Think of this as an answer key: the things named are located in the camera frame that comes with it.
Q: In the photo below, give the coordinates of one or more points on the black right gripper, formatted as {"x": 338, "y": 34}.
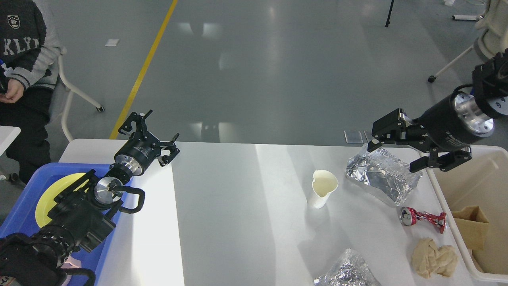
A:
{"x": 453, "y": 124}

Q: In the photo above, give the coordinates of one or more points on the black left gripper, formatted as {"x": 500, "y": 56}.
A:
{"x": 142, "y": 149}

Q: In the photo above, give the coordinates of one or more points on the foil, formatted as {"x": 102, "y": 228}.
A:
{"x": 350, "y": 269}
{"x": 385, "y": 176}

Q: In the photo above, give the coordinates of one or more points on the crushed red soda can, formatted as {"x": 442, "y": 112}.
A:
{"x": 409, "y": 216}

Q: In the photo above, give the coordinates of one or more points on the brown paper bag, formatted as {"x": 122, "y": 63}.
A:
{"x": 473, "y": 226}

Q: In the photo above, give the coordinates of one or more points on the white paper cup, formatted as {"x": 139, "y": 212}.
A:
{"x": 324, "y": 183}

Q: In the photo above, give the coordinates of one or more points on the brown paper ball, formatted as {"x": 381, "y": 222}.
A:
{"x": 427, "y": 259}

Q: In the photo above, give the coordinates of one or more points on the yellow plastic plate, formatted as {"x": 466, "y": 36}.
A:
{"x": 46, "y": 201}

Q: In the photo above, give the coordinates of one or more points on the pink mug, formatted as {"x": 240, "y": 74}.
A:
{"x": 71, "y": 263}

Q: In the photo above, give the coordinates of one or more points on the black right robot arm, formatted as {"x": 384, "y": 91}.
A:
{"x": 489, "y": 87}

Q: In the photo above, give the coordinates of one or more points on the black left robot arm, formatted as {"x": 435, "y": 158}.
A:
{"x": 82, "y": 217}

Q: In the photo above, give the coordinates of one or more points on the white plastic bin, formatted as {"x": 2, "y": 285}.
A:
{"x": 482, "y": 182}

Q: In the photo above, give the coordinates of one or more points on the chair leg with caster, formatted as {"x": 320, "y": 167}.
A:
{"x": 61, "y": 102}

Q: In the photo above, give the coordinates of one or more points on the black tripod leg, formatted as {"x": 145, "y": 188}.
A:
{"x": 388, "y": 19}

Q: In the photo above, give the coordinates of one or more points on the white office chair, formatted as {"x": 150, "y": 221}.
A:
{"x": 494, "y": 23}

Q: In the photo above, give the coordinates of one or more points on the white side table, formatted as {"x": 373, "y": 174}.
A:
{"x": 7, "y": 136}

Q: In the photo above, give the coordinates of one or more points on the crumpled foil front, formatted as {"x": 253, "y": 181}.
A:
{"x": 350, "y": 269}

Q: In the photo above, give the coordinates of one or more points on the seated person grey sweater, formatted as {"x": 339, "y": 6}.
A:
{"x": 30, "y": 47}

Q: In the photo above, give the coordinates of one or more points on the blue plastic tray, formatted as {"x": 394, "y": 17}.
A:
{"x": 22, "y": 217}

